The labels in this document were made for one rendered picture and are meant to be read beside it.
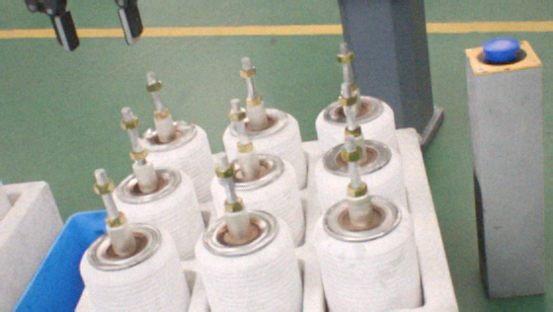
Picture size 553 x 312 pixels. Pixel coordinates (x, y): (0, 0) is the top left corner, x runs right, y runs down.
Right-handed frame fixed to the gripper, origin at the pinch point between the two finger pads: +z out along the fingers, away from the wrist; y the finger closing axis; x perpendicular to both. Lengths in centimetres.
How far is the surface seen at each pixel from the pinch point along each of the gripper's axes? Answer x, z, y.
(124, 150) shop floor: 57, 43, -33
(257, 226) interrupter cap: -8.3, 18.5, 14.8
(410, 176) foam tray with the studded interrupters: 11.5, 25.6, 28.1
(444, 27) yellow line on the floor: 110, 43, 30
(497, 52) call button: 11.9, 10.9, 38.8
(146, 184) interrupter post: -0.5, 17.6, 0.4
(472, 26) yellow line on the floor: 109, 43, 37
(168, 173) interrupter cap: 2.7, 18.2, 1.7
